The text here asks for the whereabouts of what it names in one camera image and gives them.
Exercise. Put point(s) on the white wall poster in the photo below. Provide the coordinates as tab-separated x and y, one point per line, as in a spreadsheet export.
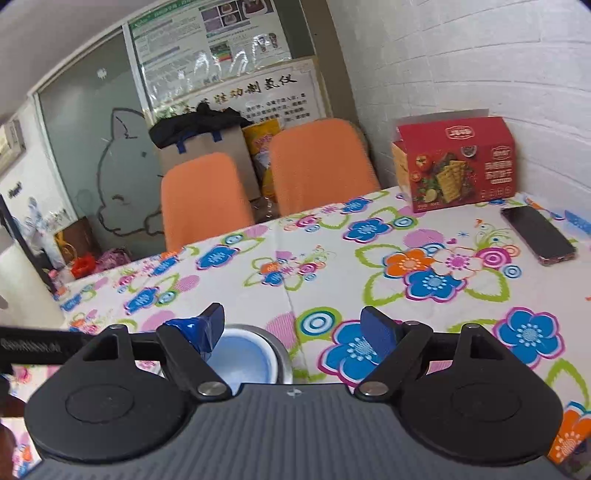
286	97

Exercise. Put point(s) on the red plastic bag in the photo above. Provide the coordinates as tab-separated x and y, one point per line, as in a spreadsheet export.
83	266

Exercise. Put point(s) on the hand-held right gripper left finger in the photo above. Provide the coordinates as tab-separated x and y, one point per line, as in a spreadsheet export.
198	333

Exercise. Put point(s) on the glass panel with cartoon drawing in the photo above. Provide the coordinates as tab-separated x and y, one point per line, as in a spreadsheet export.
83	138

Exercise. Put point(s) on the black cloth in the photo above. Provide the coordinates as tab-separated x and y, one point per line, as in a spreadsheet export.
198	122

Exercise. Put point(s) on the pink patterned bag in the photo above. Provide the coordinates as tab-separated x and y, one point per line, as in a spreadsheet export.
113	259

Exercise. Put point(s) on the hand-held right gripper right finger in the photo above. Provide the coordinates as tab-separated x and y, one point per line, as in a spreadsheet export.
378	333

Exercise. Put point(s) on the yellow snack packet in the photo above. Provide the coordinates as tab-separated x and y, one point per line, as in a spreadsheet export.
261	143

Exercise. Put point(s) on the green wall poster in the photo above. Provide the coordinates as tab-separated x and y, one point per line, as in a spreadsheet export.
184	46

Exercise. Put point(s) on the floral tablecloth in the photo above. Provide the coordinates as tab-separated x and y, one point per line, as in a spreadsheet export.
323	267

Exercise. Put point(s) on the red cracker box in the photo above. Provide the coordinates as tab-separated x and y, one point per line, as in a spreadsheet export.
452	166

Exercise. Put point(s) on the blue plastic bowl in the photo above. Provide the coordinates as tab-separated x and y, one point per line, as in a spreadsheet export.
244	360

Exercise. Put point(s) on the small brown paper bag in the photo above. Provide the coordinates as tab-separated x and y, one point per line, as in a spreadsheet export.
81	235

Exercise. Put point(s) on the orange chair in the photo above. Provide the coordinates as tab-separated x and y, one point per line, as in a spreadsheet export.
323	166
207	203

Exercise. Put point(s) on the stainless steel bowl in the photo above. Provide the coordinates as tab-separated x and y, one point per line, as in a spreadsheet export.
284	355

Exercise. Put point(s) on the black smartphone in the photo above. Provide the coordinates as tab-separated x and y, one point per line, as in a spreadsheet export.
538	233

